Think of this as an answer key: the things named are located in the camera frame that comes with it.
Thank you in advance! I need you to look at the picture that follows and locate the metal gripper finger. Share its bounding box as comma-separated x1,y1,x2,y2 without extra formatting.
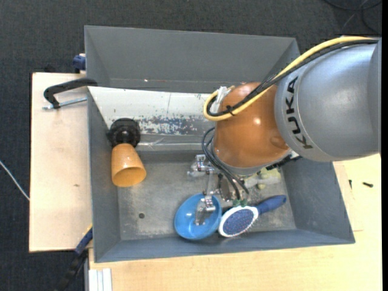
195,193,217,226
187,154,215,177

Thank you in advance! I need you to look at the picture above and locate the blue plastic bowl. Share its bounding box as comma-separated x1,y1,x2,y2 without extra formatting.
173,192,223,241

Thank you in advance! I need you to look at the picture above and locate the blue and white hairbrush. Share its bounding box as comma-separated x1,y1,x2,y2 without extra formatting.
218,194,287,239

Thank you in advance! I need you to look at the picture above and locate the pale yellow-green toy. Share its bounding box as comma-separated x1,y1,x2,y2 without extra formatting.
247,166,283,191

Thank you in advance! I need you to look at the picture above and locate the grey metal bin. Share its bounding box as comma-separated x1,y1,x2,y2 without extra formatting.
84,25,356,264

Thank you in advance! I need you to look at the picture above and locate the orange plastic cup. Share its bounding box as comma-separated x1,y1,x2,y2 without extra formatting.
110,142,147,189

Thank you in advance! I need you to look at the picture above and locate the pale wood board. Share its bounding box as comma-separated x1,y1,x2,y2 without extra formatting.
28,72,94,253

